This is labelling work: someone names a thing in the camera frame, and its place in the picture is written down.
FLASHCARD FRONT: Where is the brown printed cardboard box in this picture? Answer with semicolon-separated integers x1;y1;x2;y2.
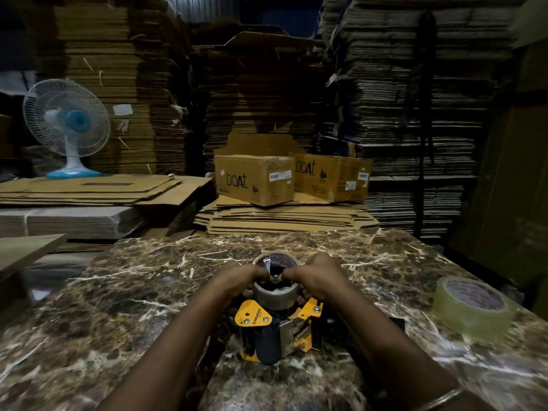
291;152;373;204
213;154;296;207

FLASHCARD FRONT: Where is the clear packing tape roll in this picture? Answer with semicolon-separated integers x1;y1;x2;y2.
432;276;519;343

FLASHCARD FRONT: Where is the white blue table fan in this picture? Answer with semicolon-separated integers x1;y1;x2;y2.
23;78;111;180

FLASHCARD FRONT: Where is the metal bangle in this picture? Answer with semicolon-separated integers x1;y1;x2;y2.
410;387;468;411

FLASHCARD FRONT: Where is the person's right forearm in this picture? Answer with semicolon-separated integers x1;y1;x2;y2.
319;282;499;411

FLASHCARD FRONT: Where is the person's left hand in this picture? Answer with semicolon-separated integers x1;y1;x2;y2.
213;261;271;301

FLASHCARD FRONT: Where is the black hanging strap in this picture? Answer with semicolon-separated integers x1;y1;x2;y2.
402;10;438;241

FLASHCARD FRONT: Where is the upright cardboard sheet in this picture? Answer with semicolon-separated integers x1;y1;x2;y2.
213;133;307;158

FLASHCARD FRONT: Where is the person's right hand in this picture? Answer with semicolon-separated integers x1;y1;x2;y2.
280;252;349;305

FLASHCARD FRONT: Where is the pile of large cardboard sheets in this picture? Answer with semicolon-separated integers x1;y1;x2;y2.
0;174;213;207

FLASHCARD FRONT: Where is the wooden board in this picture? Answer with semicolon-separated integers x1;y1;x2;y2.
0;234;68;275

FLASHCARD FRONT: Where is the person's left forearm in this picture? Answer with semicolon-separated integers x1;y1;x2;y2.
96;287;232;411

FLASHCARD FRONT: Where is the tall stack of flat cartons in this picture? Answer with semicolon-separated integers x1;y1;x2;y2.
192;31;327;168
36;0;191;176
316;0;529;241

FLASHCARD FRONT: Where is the large upright cardboard panel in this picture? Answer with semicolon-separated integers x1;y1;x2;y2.
449;36;548;298

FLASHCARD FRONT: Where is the yellow black tape dispenser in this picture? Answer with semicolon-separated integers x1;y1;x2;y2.
234;297;325;365

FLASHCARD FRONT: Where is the brown packing tape roll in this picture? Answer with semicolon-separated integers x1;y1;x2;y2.
251;251;301;311

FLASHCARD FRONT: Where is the low stack of flat cardboard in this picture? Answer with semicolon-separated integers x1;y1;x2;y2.
193;192;380;235

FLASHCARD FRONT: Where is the plastic wrapped cardboard bundle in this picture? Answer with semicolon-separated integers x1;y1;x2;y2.
0;205;147;240

